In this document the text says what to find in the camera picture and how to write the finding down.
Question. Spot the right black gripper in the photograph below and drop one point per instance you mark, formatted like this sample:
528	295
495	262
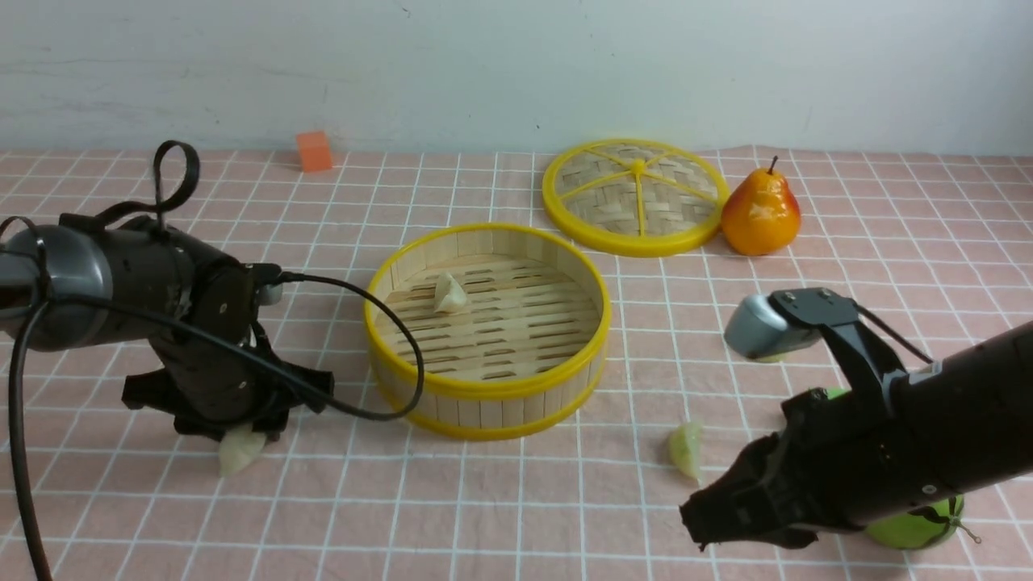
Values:
833	468

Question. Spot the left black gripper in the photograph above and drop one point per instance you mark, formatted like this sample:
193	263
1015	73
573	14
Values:
213	392

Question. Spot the white dumpling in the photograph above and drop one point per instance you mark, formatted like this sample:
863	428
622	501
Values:
449	296
238	449

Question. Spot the green dumpling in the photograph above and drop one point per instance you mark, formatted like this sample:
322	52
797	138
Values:
683	447
773	358

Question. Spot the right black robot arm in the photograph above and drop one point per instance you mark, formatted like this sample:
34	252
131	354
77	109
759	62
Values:
967	425

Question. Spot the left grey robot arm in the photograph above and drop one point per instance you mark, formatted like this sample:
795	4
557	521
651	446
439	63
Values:
134	265

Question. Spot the bamboo steamer tray yellow rim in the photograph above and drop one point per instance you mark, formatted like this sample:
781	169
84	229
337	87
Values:
525	353

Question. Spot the woven bamboo steamer lid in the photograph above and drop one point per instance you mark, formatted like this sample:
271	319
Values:
634	197

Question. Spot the green foam cube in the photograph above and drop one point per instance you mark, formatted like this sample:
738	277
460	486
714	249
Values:
835	392

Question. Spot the green toy watermelon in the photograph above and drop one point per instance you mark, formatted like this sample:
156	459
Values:
922	528

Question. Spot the orange foam cube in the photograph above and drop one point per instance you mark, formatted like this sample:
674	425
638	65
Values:
314	151

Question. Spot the orange yellow toy pear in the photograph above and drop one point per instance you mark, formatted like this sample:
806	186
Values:
762	215

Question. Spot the pink checkered tablecloth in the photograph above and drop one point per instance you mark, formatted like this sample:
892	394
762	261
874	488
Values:
938	246

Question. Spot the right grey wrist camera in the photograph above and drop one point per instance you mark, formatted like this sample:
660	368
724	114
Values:
790	320

